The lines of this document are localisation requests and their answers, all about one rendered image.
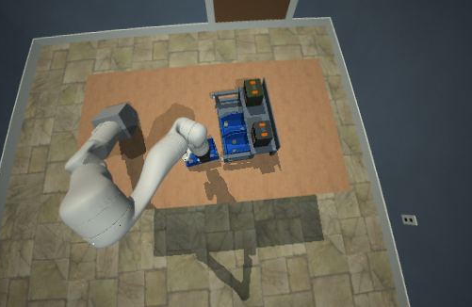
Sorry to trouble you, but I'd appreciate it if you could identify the blue bin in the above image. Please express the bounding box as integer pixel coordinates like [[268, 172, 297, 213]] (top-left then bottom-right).
[[223, 132, 250, 154], [186, 138, 219, 167], [220, 112, 247, 137]]

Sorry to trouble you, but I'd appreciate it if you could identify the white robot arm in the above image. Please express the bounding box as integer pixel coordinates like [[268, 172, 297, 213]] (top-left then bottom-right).
[[59, 117, 207, 249]]

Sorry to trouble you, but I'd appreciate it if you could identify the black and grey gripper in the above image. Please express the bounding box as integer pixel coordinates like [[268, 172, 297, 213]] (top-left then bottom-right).
[[182, 141, 211, 163]]

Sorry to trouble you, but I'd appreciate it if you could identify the grey metal shelf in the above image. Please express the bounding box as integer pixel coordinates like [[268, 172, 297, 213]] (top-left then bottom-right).
[[211, 77, 281, 163]]

